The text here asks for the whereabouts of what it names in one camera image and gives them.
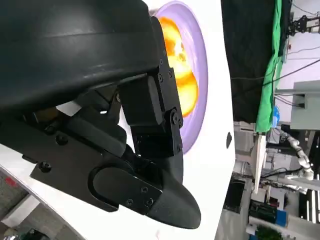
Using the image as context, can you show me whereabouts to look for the black backdrop cloth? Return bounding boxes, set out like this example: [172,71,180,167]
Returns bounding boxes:
[220,0,294,124]

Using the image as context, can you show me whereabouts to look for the grey machine cabinet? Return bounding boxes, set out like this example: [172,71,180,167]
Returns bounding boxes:
[289,81,320,131]

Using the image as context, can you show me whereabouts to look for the white desk panel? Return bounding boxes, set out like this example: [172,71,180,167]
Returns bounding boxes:
[251,132,268,196]

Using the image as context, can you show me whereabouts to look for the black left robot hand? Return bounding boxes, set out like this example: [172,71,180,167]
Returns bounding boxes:
[0,0,202,230]

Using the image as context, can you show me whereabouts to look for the black crate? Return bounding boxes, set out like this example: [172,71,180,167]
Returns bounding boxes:
[224,177,247,214]

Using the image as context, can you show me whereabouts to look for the black background gripper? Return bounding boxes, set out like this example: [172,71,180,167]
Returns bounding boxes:
[287,14,320,35]

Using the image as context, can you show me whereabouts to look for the orange and white bread roll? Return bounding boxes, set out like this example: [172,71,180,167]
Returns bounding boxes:
[157,16,200,118]

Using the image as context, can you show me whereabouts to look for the lilac plate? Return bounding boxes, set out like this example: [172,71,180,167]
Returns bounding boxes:
[148,0,209,154]

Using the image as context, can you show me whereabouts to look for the green cloth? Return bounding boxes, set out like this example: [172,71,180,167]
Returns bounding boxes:
[254,0,286,133]

